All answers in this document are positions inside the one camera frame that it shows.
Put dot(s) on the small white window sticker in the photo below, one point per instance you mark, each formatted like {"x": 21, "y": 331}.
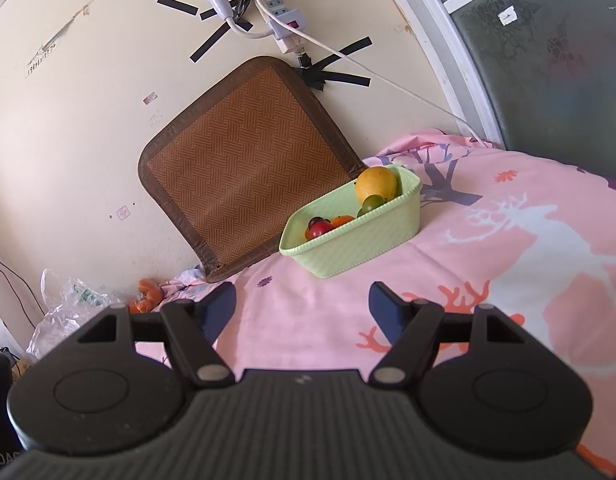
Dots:
{"x": 507, "y": 16}

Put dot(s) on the clear plastic bag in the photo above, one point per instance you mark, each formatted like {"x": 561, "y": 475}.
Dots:
{"x": 68, "y": 305}

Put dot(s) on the red tomato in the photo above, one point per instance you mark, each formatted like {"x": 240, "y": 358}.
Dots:
{"x": 321, "y": 230}

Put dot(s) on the orange tomato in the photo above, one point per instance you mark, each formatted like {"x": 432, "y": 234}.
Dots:
{"x": 343, "y": 220}

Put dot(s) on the white window frame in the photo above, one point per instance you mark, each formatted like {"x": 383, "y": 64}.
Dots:
{"x": 437, "y": 40}

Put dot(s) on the brown woven seat mat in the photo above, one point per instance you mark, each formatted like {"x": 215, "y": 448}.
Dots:
{"x": 238, "y": 160}

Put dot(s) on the light green plastic basket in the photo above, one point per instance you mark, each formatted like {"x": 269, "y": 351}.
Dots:
{"x": 360, "y": 245}

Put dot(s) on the large orange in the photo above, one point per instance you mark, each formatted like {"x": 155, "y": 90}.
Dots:
{"x": 375, "y": 183}

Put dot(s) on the black tape strip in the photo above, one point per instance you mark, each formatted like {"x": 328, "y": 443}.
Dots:
{"x": 214, "y": 42}
{"x": 213, "y": 12}
{"x": 338, "y": 79}
{"x": 353, "y": 48}
{"x": 177, "y": 5}

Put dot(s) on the small pink wall sticker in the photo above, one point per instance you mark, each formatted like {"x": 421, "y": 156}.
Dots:
{"x": 123, "y": 213}

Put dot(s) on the pink square wall sticker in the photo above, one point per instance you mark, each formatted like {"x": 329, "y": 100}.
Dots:
{"x": 150, "y": 98}

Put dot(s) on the frosted window pane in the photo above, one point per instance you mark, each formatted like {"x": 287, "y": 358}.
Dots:
{"x": 552, "y": 75}

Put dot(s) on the white power strip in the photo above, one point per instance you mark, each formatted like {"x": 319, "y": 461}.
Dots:
{"x": 284, "y": 16}

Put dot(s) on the pink printed bedsheet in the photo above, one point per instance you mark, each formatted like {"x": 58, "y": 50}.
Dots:
{"x": 487, "y": 270}

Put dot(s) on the green tomato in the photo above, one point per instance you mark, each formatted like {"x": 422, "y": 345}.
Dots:
{"x": 370, "y": 205}

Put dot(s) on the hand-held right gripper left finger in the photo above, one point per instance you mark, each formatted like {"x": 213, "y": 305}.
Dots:
{"x": 221, "y": 310}

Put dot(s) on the small tangerine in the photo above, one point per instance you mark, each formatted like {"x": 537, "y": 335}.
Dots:
{"x": 149, "y": 288}
{"x": 138, "y": 306}

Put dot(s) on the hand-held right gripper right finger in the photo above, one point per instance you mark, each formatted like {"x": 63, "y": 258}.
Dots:
{"x": 382, "y": 310}

